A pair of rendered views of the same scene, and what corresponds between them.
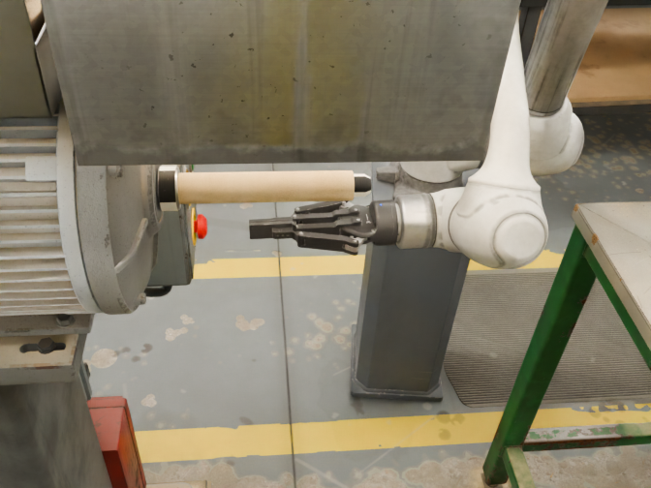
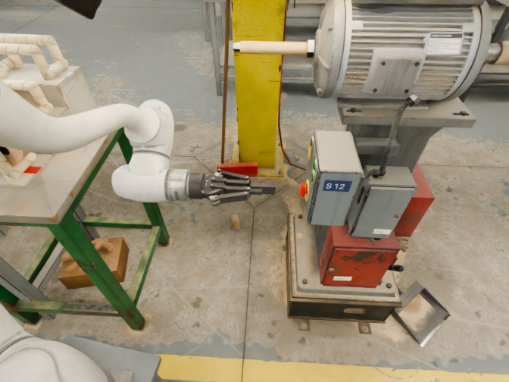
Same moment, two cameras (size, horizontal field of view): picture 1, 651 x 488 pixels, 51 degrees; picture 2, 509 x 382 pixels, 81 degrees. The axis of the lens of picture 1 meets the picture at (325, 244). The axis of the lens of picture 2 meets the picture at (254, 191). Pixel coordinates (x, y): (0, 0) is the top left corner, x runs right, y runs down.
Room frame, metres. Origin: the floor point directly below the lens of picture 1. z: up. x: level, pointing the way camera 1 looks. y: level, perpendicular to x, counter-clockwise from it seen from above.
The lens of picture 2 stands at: (1.41, 0.18, 1.57)
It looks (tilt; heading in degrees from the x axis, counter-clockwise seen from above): 46 degrees down; 191
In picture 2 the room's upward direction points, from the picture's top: straight up
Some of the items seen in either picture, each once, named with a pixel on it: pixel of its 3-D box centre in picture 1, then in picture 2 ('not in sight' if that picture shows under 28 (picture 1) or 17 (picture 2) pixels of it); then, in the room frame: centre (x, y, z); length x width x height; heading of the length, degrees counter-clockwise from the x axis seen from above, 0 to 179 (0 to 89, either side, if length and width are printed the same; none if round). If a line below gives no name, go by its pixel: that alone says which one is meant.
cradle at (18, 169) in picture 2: not in sight; (22, 164); (0.87, -0.66, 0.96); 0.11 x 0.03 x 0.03; 6
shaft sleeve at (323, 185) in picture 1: (266, 187); (273, 48); (0.57, 0.07, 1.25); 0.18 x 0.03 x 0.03; 98
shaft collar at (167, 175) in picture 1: (170, 188); (310, 48); (0.55, 0.16, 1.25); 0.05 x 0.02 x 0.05; 8
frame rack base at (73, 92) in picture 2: not in sight; (45, 95); (0.57, -0.78, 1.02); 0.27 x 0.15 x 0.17; 96
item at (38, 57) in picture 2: not in sight; (42, 65); (0.59, -0.69, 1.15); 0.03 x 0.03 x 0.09
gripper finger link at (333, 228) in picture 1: (326, 230); (231, 183); (0.84, 0.00, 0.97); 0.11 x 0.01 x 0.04; 101
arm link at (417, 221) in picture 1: (411, 221); (180, 185); (0.87, -0.14, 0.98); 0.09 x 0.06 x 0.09; 9
